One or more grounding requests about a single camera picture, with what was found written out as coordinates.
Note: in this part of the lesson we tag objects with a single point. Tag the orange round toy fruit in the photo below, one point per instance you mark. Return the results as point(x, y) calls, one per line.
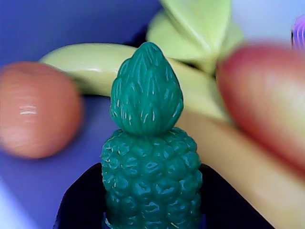
point(35, 109)

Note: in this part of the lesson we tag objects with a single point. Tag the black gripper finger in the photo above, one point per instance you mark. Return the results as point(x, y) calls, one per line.
point(221, 205)
point(83, 205)

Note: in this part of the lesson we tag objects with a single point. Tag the green toy pineapple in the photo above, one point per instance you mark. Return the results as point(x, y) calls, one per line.
point(150, 167)

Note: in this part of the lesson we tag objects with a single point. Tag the red orange toy fruit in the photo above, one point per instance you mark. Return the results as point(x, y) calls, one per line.
point(269, 95)

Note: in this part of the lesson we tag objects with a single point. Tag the purple toy item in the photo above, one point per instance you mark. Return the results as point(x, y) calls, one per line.
point(299, 33)

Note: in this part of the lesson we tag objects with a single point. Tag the yellow toy banana bunch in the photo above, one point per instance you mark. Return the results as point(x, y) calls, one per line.
point(95, 64)

